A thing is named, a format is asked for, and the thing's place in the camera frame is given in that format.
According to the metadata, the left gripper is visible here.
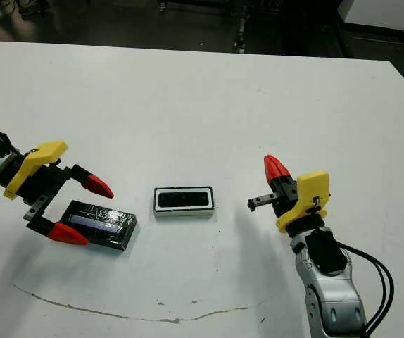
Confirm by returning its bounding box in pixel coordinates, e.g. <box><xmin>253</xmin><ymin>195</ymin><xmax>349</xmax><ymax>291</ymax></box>
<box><xmin>4</xmin><ymin>140</ymin><xmax>115</xmax><ymax>246</ymax></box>

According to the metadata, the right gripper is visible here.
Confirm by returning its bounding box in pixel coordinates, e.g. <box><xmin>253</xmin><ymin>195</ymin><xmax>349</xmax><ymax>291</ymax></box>
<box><xmin>246</xmin><ymin>154</ymin><xmax>332</xmax><ymax>237</ymax></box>

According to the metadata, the black camera box lid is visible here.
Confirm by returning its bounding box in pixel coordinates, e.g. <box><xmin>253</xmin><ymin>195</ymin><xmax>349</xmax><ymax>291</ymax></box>
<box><xmin>61</xmin><ymin>200</ymin><xmax>140</xmax><ymax>253</ymax></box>

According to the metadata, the black hoist stand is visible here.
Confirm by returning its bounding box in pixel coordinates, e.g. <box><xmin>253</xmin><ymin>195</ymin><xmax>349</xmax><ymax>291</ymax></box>
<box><xmin>233</xmin><ymin>12</ymin><xmax>249</xmax><ymax>54</ymax></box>

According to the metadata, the white camera box base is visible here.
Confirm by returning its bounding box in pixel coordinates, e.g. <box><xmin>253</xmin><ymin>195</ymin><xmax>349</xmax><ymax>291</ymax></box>
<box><xmin>152</xmin><ymin>185</ymin><xmax>214</xmax><ymax>220</ymax></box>

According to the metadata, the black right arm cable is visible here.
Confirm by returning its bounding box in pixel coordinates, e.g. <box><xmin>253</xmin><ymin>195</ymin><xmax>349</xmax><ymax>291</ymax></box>
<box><xmin>342</xmin><ymin>246</ymin><xmax>396</xmax><ymax>338</ymax></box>

